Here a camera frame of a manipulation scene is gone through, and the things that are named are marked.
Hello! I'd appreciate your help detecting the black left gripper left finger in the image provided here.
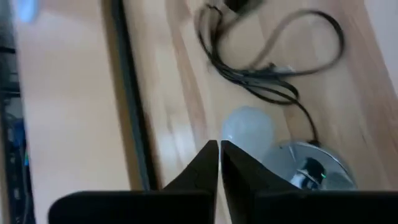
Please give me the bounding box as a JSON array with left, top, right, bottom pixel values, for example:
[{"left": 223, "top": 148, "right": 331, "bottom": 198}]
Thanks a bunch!
[{"left": 47, "top": 139, "right": 220, "bottom": 224}]

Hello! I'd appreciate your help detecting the black aluminium table frame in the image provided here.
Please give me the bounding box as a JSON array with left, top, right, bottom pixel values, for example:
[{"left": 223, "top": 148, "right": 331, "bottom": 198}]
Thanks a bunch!
[{"left": 101, "top": 0, "right": 162, "bottom": 191}]

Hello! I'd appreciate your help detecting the chrome lamp base with socket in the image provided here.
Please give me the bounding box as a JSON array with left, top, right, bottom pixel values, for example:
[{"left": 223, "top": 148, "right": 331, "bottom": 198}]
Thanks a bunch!
[{"left": 262, "top": 141, "right": 358, "bottom": 191}]

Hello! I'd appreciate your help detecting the black inline cord switch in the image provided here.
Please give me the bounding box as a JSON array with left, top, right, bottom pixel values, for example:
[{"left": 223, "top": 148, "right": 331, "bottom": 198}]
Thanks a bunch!
[{"left": 223, "top": 0, "right": 265, "bottom": 13}]

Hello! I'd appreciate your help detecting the black lamp power cord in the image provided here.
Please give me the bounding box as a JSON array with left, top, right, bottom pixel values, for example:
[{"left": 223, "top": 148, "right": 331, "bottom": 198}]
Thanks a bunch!
[{"left": 194, "top": 2, "right": 345, "bottom": 147}]

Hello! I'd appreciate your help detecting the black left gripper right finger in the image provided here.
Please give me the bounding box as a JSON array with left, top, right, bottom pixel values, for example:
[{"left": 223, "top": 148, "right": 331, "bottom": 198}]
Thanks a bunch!
[{"left": 220, "top": 139, "right": 398, "bottom": 224}]

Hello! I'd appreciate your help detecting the beige wooden desk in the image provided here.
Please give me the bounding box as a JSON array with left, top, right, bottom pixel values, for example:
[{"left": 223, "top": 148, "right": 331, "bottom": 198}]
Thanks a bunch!
[{"left": 12, "top": 0, "right": 137, "bottom": 224}]

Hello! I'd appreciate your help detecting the white frosted lightbulb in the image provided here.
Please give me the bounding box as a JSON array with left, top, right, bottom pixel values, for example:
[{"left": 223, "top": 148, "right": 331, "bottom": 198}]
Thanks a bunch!
[{"left": 221, "top": 105, "right": 277, "bottom": 162}]

